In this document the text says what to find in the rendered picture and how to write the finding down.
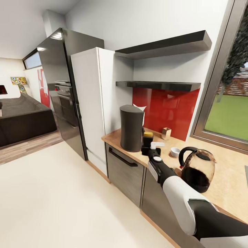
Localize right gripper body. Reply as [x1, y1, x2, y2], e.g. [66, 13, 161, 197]
[143, 147, 161, 156]

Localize electric kettle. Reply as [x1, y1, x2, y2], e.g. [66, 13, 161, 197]
[178, 147, 217, 193]

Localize coffee cup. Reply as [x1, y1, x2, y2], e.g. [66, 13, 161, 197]
[171, 147, 181, 157]

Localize bottle of coffee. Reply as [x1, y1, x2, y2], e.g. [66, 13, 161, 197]
[142, 132, 154, 147]

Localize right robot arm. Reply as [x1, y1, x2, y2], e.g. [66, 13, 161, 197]
[141, 142, 248, 248]

